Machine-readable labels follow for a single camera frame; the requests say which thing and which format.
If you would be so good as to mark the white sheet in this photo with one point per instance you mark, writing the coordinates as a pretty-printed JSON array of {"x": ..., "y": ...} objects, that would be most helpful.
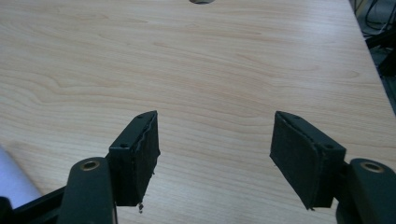
[{"x": 14, "y": 182}]

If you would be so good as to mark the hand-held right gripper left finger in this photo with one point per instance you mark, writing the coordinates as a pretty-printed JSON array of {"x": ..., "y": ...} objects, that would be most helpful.
[{"x": 134, "y": 168}]

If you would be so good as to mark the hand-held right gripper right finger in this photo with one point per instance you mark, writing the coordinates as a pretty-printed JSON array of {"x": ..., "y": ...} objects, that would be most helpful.
[{"x": 306, "y": 161}]

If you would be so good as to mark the black metal stand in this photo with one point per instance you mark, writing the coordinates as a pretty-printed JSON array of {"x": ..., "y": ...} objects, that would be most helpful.
[{"x": 383, "y": 51}]

